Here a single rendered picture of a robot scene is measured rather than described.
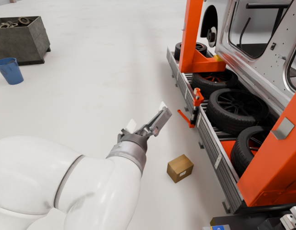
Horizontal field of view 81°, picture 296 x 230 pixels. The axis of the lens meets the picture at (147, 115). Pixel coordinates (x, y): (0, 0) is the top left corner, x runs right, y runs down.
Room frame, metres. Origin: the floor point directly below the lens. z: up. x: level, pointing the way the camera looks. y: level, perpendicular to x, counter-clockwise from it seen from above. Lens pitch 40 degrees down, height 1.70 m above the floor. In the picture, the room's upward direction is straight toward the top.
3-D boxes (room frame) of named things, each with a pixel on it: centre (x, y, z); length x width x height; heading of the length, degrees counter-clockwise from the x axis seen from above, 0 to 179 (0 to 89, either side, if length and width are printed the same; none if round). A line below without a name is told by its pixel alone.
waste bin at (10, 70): (3.10, 2.62, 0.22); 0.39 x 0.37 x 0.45; 94
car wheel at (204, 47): (3.68, -0.90, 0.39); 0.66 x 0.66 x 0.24
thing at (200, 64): (2.52, -0.91, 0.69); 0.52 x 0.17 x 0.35; 95
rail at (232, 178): (1.82, -0.66, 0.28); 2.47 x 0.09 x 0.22; 5
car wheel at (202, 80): (2.40, -1.02, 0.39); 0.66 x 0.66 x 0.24
